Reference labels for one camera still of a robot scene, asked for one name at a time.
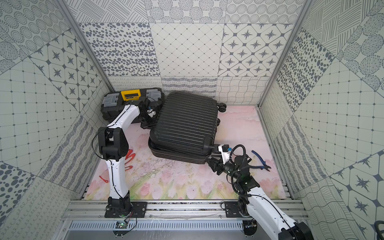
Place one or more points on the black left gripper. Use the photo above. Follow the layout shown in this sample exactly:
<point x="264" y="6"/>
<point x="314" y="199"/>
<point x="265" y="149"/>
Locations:
<point x="147" y="121"/>

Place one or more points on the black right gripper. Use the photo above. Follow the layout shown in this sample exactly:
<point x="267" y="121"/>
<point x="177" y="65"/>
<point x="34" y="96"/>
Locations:
<point x="218" y="165"/>

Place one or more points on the black hard-shell suitcase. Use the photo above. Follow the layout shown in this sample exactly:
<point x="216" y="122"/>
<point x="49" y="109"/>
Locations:
<point x="186" y="128"/>

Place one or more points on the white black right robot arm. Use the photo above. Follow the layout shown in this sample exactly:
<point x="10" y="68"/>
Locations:
<point x="253" y="202"/>

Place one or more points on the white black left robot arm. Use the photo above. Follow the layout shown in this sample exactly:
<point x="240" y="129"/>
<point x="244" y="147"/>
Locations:
<point x="113" y="147"/>

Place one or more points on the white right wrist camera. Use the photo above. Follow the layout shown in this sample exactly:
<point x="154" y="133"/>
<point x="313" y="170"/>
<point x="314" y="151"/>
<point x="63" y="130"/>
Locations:
<point x="225" y="151"/>

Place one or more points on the black toolbox with yellow handle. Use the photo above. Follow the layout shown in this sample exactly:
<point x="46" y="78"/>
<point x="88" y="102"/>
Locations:
<point x="114" y="103"/>

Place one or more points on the blue handled pliers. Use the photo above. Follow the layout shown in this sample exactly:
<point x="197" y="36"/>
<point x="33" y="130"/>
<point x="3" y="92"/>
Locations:
<point x="264" y="165"/>

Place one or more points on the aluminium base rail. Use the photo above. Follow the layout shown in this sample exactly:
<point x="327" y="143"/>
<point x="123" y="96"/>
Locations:
<point x="211" y="215"/>

